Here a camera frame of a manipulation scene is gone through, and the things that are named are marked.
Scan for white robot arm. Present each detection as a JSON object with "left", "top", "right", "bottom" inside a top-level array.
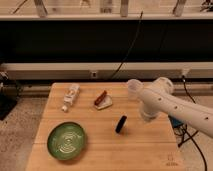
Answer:
[{"left": 136, "top": 77, "right": 213, "bottom": 138}]

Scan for black round eraser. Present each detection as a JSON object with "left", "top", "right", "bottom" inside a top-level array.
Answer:
[{"left": 115, "top": 115, "right": 127, "bottom": 133}]

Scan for white brown wedge block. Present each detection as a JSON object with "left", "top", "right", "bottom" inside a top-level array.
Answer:
[{"left": 94, "top": 90, "right": 113, "bottom": 110}]

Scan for clear plastic cup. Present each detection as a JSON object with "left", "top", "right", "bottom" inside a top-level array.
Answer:
[{"left": 127, "top": 79, "right": 143, "bottom": 100}]

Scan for white plastic bottle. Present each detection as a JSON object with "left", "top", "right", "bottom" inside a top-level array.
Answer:
[{"left": 64, "top": 84, "right": 80, "bottom": 105}]

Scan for white bottle cap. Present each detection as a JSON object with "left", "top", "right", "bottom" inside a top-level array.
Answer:
[{"left": 62, "top": 105, "right": 68, "bottom": 112}]

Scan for green glass plate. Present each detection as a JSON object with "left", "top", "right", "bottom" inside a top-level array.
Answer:
[{"left": 47, "top": 122, "right": 86, "bottom": 161}]

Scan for blue connector box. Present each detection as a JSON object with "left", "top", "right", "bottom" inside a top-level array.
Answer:
[{"left": 170, "top": 117, "right": 183, "bottom": 128}]

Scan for black equipment at left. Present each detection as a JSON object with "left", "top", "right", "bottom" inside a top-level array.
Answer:
[{"left": 0, "top": 71, "right": 21, "bottom": 121}]

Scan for white wall outlet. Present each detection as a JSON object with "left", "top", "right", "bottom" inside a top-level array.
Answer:
[{"left": 91, "top": 71, "right": 98, "bottom": 79}]

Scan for black hanging cable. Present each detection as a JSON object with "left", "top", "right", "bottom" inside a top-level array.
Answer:
[{"left": 107, "top": 10, "right": 145, "bottom": 81}]

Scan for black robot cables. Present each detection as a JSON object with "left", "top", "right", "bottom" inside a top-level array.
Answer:
[{"left": 176, "top": 75, "right": 209, "bottom": 171}]

